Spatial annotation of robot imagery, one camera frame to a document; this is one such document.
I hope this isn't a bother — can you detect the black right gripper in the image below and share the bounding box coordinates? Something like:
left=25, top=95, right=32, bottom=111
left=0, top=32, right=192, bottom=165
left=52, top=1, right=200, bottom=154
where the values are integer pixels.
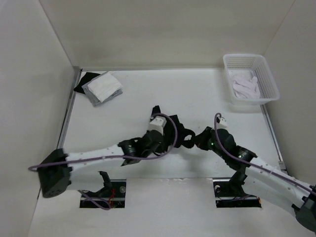
left=191, top=125, right=228, bottom=159

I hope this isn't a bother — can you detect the black tank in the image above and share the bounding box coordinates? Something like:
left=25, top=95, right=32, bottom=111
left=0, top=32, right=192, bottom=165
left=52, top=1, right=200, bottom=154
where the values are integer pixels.
left=149, top=105, right=198, bottom=155
left=74, top=72, right=100, bottom=94

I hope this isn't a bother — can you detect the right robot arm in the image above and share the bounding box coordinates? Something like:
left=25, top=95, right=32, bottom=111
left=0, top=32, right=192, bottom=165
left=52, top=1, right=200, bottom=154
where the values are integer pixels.
left=194, top=127, right=316, bottom=232

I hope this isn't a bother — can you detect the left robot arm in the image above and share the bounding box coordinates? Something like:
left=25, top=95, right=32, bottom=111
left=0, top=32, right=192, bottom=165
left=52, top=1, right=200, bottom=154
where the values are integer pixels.
left=35, top=130, right=163, bottom=198

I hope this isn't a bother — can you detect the white tank top in basket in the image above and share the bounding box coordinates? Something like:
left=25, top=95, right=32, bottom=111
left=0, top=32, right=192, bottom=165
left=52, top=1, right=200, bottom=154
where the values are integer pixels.
left=230, top=71, right=261, bottom=99

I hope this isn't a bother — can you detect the folded grey tank top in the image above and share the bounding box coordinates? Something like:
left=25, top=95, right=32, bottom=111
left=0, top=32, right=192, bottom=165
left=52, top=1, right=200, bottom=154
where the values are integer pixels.
left=82, top=77, right=122, bottom=107

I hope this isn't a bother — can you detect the folded white tank top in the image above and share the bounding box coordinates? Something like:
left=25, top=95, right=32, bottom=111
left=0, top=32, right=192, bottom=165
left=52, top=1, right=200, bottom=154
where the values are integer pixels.
left=87, top=72, right=122, bottom=102

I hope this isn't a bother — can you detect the folded black tank top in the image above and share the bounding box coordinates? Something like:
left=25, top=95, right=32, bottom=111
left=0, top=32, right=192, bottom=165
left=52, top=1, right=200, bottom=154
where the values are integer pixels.
left=74, top=72, right=100, bottom=94

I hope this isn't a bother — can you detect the white plastic basket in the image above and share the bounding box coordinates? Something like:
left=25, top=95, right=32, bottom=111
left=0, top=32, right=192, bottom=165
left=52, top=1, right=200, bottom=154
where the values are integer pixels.
left=223, top=54, right=280, bottom=106

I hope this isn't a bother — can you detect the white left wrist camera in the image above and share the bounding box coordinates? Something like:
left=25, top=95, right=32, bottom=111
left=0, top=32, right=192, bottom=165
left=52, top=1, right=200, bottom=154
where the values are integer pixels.
left=148, top=116, right=166, bottom=135

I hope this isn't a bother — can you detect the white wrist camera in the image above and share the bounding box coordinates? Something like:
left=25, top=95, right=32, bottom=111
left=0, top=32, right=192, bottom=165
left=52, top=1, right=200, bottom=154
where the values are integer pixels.
left=148, top=116, right=166, bottom=135
left=216, top=117, right=228, bottom=129

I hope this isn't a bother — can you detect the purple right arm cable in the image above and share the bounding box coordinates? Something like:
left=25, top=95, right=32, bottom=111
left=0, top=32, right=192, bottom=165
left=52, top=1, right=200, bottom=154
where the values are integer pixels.
left=213, top=113, right=316, bottom=196

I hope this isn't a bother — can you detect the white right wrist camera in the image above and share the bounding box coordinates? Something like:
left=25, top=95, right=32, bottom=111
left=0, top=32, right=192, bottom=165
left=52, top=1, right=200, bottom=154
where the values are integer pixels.
left=216, top=117, right=228, bottom=129

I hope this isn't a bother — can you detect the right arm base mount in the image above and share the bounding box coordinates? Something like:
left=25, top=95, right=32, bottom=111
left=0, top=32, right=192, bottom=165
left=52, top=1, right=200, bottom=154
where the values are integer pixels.
left=213, top=171, right=262, bottom=208

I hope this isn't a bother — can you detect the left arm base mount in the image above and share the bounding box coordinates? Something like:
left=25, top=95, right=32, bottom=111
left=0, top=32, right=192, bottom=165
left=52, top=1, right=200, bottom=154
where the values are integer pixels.
left=79, top=171, right=127, bottom=210

